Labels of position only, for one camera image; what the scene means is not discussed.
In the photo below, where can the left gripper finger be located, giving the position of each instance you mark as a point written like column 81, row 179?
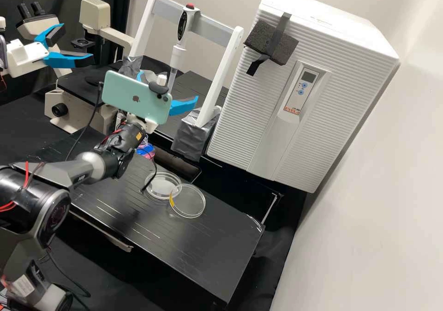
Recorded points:
column 67, row 61
column 48, row 37

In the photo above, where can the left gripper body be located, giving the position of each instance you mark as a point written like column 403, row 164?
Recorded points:
column 24, row 56

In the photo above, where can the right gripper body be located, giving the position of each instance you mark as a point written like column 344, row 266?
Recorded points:
column 149, row 126

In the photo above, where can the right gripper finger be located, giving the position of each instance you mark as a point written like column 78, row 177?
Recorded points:
column 144, row 75
column 183, row 105

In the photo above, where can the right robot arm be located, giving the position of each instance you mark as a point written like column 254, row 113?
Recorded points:
column 86, row 167

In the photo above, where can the red liquid bottle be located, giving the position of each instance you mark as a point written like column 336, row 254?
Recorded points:
column 147, row 150

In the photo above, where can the grey taped block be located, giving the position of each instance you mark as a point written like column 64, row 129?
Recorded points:
column 190, row 134
column 131, row 67

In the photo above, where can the black platform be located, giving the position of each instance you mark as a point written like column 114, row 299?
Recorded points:
column 193, row 86
column 180, row 245

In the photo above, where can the white pipette stand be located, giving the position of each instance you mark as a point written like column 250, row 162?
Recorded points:
column 216, row 82

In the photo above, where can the black tray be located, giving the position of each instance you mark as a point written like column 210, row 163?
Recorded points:
column 180, row 165

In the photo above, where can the cream microscope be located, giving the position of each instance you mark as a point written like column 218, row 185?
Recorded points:
column 74, row 112

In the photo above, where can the petri dish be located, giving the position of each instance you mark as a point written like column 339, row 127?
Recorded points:
column 162, row 186

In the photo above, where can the pipette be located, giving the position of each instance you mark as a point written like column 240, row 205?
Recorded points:
column 185, row 23

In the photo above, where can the incubator door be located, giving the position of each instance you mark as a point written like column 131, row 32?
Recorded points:
column 256, row 117

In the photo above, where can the petri dish lid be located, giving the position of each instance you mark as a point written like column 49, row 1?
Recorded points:
column 190, row 202

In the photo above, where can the white incubator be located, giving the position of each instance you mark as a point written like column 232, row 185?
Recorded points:
column 346, row 93

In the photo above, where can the right wrist camera phone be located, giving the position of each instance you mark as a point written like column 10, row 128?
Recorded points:
column 133, row 94

